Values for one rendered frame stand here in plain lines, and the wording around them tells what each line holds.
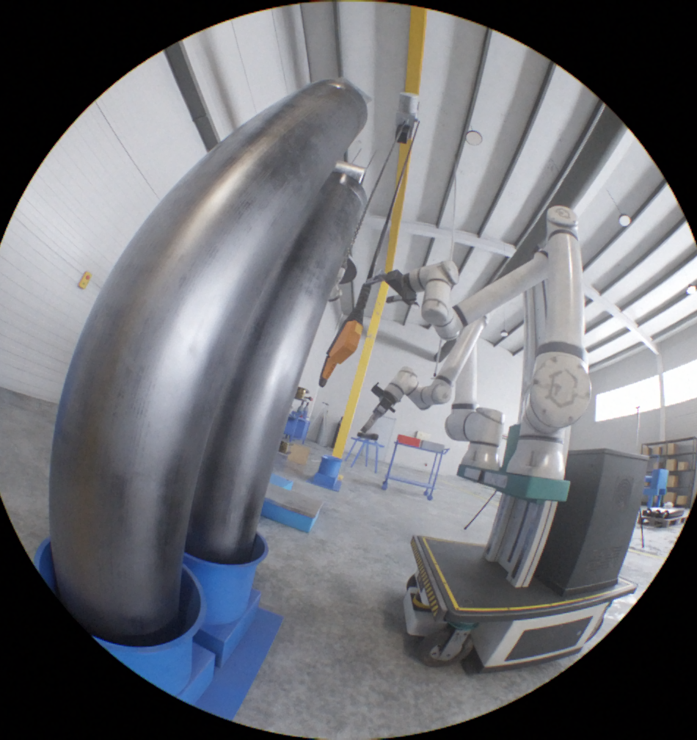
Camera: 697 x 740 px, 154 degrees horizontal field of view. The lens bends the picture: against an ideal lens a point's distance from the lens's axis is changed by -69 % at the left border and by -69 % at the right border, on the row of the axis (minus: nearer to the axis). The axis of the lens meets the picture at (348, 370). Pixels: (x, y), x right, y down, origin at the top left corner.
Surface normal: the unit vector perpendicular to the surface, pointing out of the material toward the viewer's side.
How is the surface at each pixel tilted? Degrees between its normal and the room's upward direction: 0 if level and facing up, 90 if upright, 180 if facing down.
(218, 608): 90
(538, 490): 90
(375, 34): 173
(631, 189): 173
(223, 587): 90
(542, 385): 95
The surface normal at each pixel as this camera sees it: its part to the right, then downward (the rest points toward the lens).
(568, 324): -0.49, -0.35
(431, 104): -0.16, 0.95
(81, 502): 0.37, -0.14
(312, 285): 0.73, 0.04
